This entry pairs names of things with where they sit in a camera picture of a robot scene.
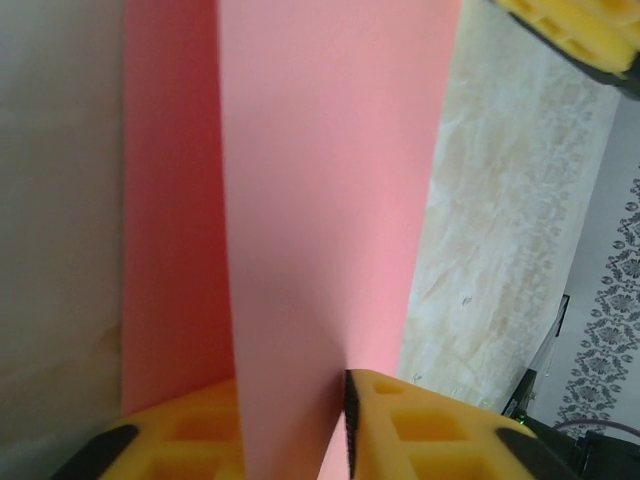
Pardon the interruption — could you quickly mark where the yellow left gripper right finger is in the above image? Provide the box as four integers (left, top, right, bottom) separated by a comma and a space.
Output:
341, 368, 585, 480

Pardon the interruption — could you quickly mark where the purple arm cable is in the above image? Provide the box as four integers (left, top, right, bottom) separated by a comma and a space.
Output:
552, 418, 639, 442

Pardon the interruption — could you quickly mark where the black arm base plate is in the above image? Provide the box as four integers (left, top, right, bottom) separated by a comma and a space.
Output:
499, 369, 551, 432

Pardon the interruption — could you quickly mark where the aluminium table edge rail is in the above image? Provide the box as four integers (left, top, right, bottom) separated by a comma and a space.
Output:
524, 292, 572, 391

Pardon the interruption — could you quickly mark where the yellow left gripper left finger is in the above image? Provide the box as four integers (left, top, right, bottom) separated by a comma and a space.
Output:
49, 378, 247, 480

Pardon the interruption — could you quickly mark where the pink cloth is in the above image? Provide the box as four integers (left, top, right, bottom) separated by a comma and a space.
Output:
119, 0, 466, 480

